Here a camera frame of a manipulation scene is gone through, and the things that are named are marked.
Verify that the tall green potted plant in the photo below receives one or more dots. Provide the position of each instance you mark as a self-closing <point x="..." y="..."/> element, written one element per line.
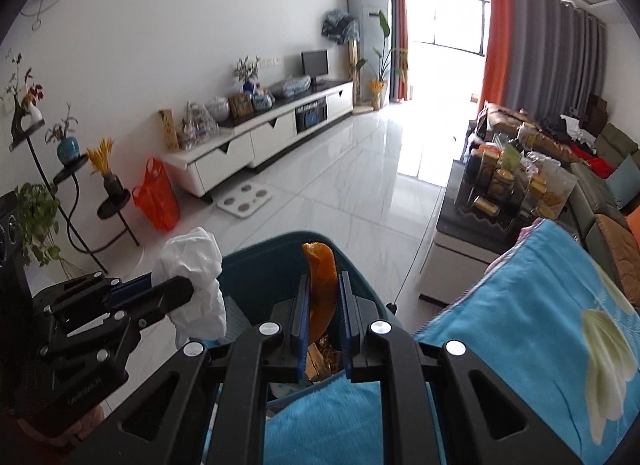
<point x="384" y="45"/>

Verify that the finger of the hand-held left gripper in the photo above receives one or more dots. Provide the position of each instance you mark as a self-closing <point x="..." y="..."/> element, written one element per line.
<point x="165" y="296"/>
<point x="127" y="292"/>

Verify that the dark teal bin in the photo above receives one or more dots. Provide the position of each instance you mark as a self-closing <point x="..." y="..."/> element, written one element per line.
<point x="260" y="265"/>

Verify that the balcony window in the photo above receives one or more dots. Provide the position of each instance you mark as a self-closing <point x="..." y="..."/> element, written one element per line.
<point x="450" y="20"/>

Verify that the orange curtain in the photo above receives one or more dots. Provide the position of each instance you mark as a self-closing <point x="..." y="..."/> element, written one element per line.
<point x="497" y="35"/>
<point x="400" y="30"/>

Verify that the brown sofa seat pad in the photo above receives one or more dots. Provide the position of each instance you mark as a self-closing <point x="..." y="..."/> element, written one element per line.
<point x="620" y="255"/>

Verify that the white vase with branches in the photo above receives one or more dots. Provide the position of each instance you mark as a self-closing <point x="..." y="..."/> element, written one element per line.
<point x="27" y="107"/>

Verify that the white standing air conditioner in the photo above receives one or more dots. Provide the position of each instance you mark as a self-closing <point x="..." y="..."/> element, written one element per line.
<point x="367" y="45"/>

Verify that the coffee table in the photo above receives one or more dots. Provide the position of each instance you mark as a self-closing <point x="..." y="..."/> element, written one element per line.
<point x="465" y="230"/>

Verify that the dark brown cabinet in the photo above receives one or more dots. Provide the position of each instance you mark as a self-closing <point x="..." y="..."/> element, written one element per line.
<point x="596" y="112"/>

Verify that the orange cushion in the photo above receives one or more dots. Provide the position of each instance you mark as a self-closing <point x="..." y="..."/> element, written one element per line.
<point x="634" y="222"/>

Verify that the green ivy plant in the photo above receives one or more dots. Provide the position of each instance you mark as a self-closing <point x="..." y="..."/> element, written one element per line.
<point x="37" y="220"/>

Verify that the black stereo unit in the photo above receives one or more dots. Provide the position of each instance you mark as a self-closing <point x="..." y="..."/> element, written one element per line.
<point x="310" y="117"/>

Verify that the blue floral tablecloth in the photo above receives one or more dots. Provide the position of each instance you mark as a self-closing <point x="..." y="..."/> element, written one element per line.
<point x="525" y="295"/>

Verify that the red cloth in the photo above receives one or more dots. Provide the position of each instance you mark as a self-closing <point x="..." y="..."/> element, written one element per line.
<point x="595" y="162"/>

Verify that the clear bag of bottles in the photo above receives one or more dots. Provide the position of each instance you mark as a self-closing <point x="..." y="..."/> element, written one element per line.
<point x="197" y="127"/>

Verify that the clear plastic bag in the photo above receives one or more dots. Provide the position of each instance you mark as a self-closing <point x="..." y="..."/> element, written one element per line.
<point x="297" y="86"/>

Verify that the vase with leafy branches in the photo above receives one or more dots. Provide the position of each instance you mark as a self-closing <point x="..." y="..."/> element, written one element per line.
<point x="246" y="70"/>

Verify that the white plastic bag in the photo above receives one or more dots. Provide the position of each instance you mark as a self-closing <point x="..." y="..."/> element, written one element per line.
<point x="197" y="285"/>

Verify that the black metal plant stand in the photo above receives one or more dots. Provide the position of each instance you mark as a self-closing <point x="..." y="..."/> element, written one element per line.
<point x="112" y="207"/>

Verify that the white bathroom scale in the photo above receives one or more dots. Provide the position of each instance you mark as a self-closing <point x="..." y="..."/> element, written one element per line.
<point x="245" y="200"/>

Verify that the brown leather sofa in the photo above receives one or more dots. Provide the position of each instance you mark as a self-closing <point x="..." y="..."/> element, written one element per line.
<point x="505" y="117"/>

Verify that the blue patterned cloth bundle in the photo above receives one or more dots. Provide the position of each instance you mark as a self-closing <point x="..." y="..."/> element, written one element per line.
<point x="339" y="26"/>

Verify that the bread pieces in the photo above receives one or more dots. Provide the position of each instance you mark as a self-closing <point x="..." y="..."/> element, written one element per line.
<point x="320" y="285"/>

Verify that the golden foil wrapper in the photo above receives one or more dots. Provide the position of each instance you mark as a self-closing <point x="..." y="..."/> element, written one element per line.
<point x="321" y="361"/>

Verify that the black vase with yellow stalks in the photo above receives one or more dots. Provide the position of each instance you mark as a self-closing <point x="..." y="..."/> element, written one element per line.
<point x="112" y="182"/>

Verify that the black monitor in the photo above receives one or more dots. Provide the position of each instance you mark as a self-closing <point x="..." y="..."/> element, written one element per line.
<point x="315" y="64"/>

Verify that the yellow upright box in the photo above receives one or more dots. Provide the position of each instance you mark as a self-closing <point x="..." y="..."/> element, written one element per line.
<point x="170" y="130"/>

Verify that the grey-blue cushion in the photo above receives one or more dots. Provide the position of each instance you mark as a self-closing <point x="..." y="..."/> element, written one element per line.
<point x="625" y="182"/>

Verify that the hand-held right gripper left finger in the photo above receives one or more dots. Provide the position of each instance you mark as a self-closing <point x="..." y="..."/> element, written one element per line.
<point x="301" y="327"/>

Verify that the olive green sofa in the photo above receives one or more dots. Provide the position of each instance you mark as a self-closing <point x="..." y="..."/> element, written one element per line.
<point x="590" y="195"/>

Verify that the cluster of food jars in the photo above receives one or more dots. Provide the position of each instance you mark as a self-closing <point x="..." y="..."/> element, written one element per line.
<point x="505" y="180"/>

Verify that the white bundle on sofa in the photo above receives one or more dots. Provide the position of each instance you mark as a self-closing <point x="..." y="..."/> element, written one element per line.
<point x="577" y="127"/>

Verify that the person's left hand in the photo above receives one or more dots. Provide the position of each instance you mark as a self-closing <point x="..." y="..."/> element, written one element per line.
<point x="50" y="432"/>

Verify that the orange plastic bag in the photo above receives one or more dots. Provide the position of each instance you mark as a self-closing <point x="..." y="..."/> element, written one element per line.
<point x="157" y="200"/>

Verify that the teal pot plant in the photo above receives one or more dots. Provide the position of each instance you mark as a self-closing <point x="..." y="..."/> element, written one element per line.
<point x="67" y="150"/>

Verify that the white and black TV cabinet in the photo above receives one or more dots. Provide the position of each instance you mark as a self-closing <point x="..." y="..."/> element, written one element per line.
<point x="270" y="132"/>

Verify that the black clothes pile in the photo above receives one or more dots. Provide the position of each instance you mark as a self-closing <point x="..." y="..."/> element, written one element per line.
<point x="557" y="127"/>

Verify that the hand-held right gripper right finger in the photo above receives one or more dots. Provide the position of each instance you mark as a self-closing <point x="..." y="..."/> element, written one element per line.
<point x="345" y="327"/>

